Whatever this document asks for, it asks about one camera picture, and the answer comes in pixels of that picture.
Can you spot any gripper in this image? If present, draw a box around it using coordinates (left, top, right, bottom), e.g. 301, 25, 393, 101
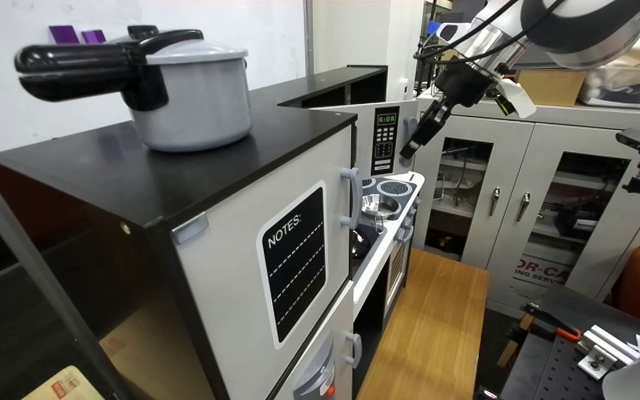
399, 62, 493, 160

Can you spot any microwave door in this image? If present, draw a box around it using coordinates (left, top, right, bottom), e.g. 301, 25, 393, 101
312, 102, 418, 177

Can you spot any grey metal cabinet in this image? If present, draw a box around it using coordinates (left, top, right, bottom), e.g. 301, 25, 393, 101
412, 96, 640, 318

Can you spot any oven door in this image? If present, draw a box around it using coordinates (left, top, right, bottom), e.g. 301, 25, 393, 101
384, 239, 410, 313

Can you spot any white door with grey dispenser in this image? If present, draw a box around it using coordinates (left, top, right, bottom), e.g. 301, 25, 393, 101
273, 281, 356, 400

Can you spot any white door with notes board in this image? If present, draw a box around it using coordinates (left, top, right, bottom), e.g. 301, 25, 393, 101
171, 127, 354, 400

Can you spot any silver metal bowl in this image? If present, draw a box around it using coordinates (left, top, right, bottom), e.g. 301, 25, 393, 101
362, 193, 402, 221

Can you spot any sink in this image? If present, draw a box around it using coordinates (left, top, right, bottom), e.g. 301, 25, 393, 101
349, 224, 381, 262

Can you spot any clear plastic bin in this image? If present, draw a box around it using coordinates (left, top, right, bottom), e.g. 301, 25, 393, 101
578, 66, 640, 109

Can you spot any orange and black clamp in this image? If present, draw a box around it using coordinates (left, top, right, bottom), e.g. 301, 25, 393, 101
522, 302, 582, 343

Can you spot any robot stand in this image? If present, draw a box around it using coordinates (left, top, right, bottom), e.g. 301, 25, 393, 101
497, 283, 640, 400

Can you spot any toy kitchen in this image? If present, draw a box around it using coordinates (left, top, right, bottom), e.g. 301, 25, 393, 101
0, 66, 426, 400

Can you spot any whiteboard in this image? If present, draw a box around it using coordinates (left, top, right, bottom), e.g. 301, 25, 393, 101
0, 0, 308, 152

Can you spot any printed cardboard box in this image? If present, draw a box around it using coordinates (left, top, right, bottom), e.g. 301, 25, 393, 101
20, 365, 105, 400

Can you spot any microwave door handle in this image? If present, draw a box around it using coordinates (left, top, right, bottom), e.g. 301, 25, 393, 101
403, 116, 420, 168

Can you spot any grey door handle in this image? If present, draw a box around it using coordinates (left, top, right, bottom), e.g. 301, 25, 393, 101
344, 332, 363, 369
341, 168, 363, 229

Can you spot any grey pot with black handle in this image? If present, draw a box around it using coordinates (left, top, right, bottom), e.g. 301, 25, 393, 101
14, 25, 253, 153

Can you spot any aluminium bracket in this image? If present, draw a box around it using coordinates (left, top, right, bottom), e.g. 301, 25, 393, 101
576, 324, 640, 381

